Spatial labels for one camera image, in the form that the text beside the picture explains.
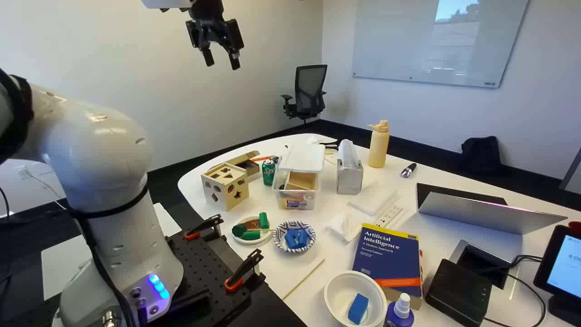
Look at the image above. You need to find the silver laptop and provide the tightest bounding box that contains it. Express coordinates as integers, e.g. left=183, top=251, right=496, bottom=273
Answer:
left=416, top=182, right=568, bottom=236

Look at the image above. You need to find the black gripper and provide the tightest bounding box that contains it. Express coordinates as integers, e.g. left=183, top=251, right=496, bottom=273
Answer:
left=183, top=0, right=247, bottom=73

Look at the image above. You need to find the black box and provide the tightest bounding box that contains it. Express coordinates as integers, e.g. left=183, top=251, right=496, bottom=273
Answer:
left=423, top=258, right=494, bottom=327

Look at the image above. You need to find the wooden shape sorter cube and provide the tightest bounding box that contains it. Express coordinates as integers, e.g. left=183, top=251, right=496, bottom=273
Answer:
left=200, top=162, right=250, bottom=213

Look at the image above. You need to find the blue block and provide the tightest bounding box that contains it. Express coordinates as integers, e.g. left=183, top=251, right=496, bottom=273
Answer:
left=283, top=227, right=309, bottom=251

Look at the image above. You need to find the clear plastic bin white lid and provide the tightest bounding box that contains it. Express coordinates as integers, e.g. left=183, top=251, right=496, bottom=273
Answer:
left=272, top=142, right=327, bottom=213

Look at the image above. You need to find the grey tissue holder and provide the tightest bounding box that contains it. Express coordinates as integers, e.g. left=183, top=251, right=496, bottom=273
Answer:
left=334, top=138, right=365, bottom=197

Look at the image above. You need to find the wooden box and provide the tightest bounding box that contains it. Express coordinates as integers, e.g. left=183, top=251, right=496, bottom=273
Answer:
left=225, top=149, right=263, bottom=180

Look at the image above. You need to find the white bowl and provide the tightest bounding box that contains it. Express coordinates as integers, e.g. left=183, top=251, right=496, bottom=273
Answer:
left=321, top=269, right=388, bottom=327

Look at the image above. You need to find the green can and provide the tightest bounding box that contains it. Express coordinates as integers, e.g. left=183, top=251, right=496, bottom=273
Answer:
left=260, top=158, right=278, bottom=187

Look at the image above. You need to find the black clamp orange tip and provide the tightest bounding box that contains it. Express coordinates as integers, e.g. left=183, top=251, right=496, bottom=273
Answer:
left=181, top=213, right=225, bottom=244
left=221, top=247, right=267, bottom=295

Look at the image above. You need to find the blue book with orange stripe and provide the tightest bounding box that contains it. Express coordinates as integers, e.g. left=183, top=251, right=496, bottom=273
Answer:
left=350, top=222, right=425, bottom=298

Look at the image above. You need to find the black tablet with screen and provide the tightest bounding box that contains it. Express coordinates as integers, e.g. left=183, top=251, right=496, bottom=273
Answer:
left=532, top=224, right=581, bottom=327

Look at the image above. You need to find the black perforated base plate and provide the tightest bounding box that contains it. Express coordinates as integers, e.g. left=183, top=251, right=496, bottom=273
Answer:
left=160, top=226, right=307, bottom=327

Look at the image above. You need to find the whiteboard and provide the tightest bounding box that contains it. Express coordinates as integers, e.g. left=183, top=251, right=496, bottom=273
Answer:
left=352, top=0, right=532, bottom=91

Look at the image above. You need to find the black office chair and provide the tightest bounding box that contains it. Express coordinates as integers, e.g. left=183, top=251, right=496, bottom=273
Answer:
left=279, top=64, right=329, bottom=126

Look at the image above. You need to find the black table cable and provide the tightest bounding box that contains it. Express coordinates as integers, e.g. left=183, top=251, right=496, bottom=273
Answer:
left=483, top=253, right=550, bottom=327

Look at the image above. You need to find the grey black flat device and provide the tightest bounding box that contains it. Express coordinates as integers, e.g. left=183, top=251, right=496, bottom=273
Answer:
left=450, top=238, right=525, bottom=291

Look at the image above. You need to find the tan bottle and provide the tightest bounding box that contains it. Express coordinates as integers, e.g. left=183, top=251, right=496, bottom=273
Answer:
left=367, top=118, right=392, bottom=171

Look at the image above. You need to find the white remote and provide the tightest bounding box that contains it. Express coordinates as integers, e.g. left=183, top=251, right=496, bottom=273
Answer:
left=378, top=202, right=407, bottom=229

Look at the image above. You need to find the black bag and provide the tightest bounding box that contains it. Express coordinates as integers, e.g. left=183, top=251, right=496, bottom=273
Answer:
left=454, top=135, right=505, bottom=178

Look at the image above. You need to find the blue patterned bowl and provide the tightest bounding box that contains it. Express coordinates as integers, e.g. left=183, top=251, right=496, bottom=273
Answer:
left=272, top=220, right=318, bottom=255

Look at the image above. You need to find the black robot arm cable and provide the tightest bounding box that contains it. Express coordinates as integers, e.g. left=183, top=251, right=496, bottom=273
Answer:
left=0, top=69, right=152, bottom=327

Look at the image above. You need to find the blue bottle with white nozzle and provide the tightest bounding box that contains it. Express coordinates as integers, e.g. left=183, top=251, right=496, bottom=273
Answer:
left=383, top=291, right=416, bottom=327

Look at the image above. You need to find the white plate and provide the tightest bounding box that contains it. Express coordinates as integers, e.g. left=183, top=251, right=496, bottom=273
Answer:
left=229, top=213, right=274, bottom=247

